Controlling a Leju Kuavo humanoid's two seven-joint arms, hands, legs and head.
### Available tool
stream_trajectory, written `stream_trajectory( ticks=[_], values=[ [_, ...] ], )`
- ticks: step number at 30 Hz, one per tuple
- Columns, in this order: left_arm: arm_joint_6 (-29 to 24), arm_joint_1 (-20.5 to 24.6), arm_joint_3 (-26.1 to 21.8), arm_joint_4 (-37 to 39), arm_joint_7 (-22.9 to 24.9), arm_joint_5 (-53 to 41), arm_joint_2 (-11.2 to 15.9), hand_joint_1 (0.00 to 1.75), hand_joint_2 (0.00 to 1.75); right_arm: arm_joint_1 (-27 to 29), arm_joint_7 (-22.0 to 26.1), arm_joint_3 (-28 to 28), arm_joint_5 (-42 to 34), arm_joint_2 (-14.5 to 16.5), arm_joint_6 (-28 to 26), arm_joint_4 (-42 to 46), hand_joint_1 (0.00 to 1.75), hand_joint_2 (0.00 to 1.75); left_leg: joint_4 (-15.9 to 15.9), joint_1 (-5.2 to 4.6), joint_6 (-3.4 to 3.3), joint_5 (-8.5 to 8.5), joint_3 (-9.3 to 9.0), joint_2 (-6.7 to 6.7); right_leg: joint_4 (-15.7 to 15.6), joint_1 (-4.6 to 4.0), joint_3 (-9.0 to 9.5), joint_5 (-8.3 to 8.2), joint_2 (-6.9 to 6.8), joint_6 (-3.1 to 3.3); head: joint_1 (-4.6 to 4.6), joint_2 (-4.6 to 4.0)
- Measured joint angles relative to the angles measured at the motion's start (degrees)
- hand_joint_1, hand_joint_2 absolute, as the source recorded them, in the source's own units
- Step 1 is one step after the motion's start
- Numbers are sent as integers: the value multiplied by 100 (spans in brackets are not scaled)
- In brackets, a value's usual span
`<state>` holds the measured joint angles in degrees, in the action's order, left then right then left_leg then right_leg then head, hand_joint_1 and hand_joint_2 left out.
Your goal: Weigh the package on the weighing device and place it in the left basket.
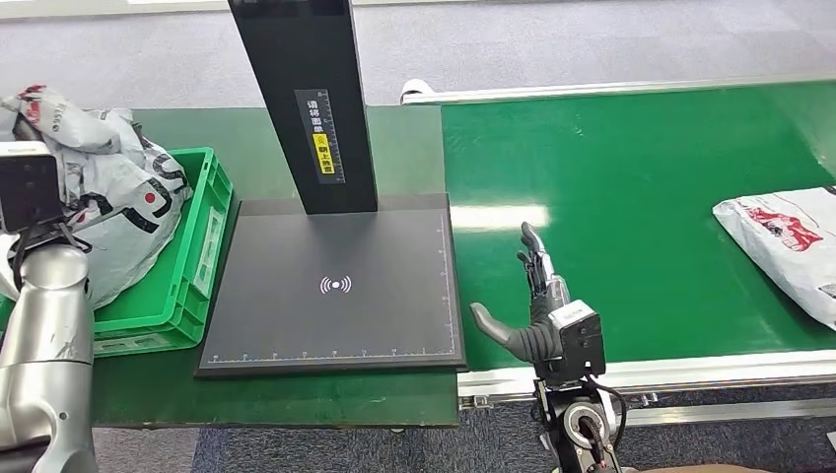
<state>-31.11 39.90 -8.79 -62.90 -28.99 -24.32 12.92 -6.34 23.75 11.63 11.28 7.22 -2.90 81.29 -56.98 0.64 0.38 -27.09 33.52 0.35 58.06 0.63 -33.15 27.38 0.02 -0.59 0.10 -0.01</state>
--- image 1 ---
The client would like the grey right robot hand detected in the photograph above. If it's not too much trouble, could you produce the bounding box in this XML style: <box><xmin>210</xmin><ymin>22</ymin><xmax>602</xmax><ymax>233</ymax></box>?
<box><xmin>468</xmin><ymin>222</ymin><xmax>574</xmax><ymax>366</ymax></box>

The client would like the grey package black red print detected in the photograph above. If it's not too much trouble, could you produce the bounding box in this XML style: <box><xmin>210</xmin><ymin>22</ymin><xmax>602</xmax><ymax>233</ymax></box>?
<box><xmin>0</xmin><ymin>84</ymin><xmax>194</xmax><ymax>231</ymax></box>

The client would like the black weighing scale with column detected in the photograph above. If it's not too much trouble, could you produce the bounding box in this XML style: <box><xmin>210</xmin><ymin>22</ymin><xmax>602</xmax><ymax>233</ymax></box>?
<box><xmin>194</xmin><ymin>0</ymin><xmax>468</xmax><ymax>380</ymax></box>

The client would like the white package with red print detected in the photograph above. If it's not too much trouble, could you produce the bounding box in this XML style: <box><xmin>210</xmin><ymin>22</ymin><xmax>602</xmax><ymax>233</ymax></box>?
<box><xmin>711</xmin><ymin>185</ymin><xmax>836</xmax><ymax>333</ymax></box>

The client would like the green plastic basket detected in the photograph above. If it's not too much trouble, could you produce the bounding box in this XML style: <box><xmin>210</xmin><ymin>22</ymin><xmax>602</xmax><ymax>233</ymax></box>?
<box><xmin>0</xmin><ymin>146</ymin><xmax>235</xmax><ymax>359</ymax></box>

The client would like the green conveyor belt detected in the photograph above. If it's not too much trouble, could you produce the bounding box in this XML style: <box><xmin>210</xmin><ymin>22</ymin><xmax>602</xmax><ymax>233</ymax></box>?
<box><xmin>441</xmin><ymin>81</ymin><xmax>836</xmax><ymax>372</ymax></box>

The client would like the white conveyor roller end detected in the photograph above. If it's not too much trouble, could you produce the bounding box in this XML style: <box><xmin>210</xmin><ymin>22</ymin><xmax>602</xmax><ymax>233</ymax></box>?
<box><xmin>398</xmin><ymin>78</ymin><xmax>435</xmax><ymax>106</ymax></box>

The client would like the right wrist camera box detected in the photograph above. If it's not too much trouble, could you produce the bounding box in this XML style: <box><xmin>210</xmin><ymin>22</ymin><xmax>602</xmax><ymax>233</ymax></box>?
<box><xmin>546</xmin><ymin>299</ymin><xmax>607</xmax><ymax>387</ymax></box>

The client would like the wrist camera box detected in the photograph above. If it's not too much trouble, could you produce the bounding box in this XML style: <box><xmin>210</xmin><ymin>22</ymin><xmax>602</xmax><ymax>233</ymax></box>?
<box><xmin>0</xmin><ymin>140</ymin><xmax>67</xmax><ymax>234</ymax></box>
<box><xmin>546</xmin><ymin>299</ymin><xmax>607</xmax><ymax>387</ymax></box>

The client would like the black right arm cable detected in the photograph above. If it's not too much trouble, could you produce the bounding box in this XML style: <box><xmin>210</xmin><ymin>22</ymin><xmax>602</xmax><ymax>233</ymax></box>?
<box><xmin>586</xmin><ymin>374</ymin><xmax>630</xmax><ymax>453</ymax></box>

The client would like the aluminium conveyor frame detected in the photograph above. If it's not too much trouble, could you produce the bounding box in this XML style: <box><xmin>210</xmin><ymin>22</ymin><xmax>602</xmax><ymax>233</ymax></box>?
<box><xmin>399</xmin><ymin>72</ymin><xmax>836</xmax><ymax>430</ymax></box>

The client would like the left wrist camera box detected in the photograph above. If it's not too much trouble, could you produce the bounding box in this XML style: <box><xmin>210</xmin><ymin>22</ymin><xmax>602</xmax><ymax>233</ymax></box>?
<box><xmin>0</xmin><ymin>140</ymin><xmax>67</xmax><ymax>234</ymax></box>

